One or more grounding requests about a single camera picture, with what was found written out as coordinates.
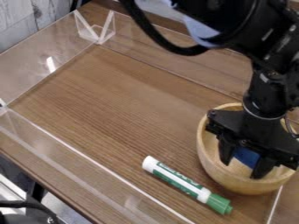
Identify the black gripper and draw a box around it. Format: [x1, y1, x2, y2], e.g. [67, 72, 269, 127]
[205, 107, 299, 179]

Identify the blue foam block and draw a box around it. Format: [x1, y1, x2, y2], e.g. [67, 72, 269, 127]
[233, 147, 260, 169]

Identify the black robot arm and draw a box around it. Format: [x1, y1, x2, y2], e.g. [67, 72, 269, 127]
[119, 0, 299, 179]

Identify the brown wooden bowl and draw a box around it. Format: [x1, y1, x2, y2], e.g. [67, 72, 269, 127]
[195, 101, 299, 196]

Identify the green white marker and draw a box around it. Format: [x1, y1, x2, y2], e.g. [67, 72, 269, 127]
[141, 156, 232, 214]

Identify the clear acrylic tray wall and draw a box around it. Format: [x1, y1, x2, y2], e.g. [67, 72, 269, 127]
[0, 9, 299, 224]

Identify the black equipment with cable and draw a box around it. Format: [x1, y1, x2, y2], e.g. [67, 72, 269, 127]
[0, 199, 68, 224]

